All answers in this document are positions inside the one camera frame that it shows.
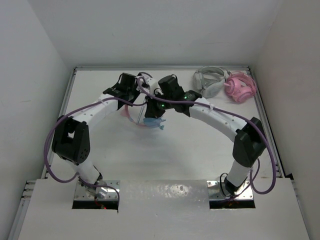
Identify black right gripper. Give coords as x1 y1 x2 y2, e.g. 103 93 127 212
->
144 90 173 119

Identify pink blue cat-ear headphones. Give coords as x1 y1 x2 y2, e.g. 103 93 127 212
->
121 100 166 130

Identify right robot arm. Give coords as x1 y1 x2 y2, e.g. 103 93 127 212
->
137 75 267 196

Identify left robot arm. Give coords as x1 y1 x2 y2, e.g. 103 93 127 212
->
51 73 140 189

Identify white grey headphones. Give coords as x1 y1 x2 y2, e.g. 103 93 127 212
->
193 66 230 99

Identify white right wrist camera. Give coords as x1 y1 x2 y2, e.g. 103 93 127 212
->
145 77 164 96

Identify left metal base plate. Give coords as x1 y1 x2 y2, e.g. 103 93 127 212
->
74 180 120 201

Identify metal base plate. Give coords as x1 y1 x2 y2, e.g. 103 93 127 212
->
74 180 120 201
206 179 255 201

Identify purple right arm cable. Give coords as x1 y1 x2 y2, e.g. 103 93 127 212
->
136 76 278 195

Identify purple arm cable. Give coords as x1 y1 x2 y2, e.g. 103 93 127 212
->
136 76 278 195
43 72 153 185

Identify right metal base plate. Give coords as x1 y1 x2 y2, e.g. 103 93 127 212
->
206 179 255 201

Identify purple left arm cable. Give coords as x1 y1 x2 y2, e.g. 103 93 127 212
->
43 72 153 185

